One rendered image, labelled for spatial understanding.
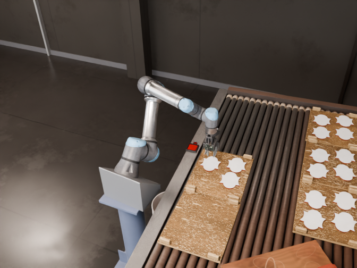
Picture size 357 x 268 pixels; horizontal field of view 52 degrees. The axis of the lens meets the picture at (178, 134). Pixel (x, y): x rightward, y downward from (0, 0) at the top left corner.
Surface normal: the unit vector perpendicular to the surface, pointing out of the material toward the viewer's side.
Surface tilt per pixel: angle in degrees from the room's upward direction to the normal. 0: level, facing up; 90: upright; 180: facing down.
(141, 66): 90
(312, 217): 0
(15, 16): 90
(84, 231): 0
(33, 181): 0
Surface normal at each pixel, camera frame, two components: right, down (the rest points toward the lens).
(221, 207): -0.02, -0.79
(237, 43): -0.40, 0.57
